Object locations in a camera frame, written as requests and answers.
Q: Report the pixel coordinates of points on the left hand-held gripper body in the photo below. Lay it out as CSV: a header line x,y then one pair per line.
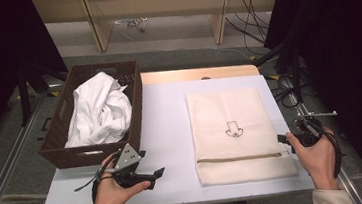
x,y
126,159

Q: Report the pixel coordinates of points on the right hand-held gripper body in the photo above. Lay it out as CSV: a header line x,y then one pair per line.
x,y
309,130

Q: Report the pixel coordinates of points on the cream mesh laundry bag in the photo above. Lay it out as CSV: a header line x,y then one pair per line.
x,y
236,110

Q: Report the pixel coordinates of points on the white shirt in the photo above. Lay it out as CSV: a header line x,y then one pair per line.
x,y
99,110

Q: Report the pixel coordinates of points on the brown woven basket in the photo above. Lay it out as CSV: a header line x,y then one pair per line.
x,y
56,150

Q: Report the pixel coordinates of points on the person's right hand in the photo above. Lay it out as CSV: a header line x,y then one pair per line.
x,y
320,164

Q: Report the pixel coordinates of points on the person's left hand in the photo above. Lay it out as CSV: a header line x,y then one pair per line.
x,y
111,195

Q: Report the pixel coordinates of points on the white board table cover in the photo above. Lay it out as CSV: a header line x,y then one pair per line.
x,y
163,117

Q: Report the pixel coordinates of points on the black metal stand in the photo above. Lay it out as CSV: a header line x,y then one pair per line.
x,y
24,97
296,71

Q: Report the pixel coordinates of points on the beige wooden desk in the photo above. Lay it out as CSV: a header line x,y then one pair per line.
x,y
159,3

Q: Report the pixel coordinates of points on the metal floor rail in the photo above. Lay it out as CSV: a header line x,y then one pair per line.
x,y
10,155
347,179

